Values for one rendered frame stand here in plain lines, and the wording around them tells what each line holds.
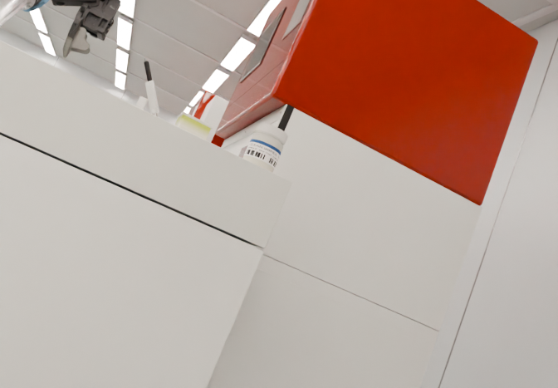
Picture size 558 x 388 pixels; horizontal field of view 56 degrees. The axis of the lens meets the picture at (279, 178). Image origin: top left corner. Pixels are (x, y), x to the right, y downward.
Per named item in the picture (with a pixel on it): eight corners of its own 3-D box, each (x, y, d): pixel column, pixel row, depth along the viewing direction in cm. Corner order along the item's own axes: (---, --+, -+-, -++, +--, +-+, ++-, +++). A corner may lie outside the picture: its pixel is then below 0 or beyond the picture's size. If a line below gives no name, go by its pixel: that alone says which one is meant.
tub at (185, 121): (194, 155, 124) (206, 130, 125) (201, 153, 117) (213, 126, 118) (165, 141, 122) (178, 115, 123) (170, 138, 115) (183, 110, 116)
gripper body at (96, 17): (102, 35, 140) (121, -3, 142) (70, 19, 138) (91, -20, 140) (102, 43, 148) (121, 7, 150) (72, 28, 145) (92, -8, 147)
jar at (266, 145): (265, 178, 114) (281, 139, 116) (275, 176, 108) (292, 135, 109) (237, 164, 112) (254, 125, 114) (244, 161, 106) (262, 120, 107)
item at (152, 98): (146, 139, 130) (168, 91, 133) (147, 136, 126) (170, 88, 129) (123, 128, 129) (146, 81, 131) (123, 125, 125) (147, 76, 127)
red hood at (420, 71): (361, 207, 239) (407, 91, 249) (482, 207, 161) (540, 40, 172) (212, 134, 219) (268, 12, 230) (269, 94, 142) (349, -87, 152)
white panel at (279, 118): (190, 229, 214) (229, 142, 221) (236, 242, 137) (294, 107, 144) (183, 226, 214) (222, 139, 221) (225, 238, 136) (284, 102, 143)
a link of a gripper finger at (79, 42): (80, 62, 139) (95, 32, 141) (58, 51, 137) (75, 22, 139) (80, 65, 142) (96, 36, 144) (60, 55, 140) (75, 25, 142)
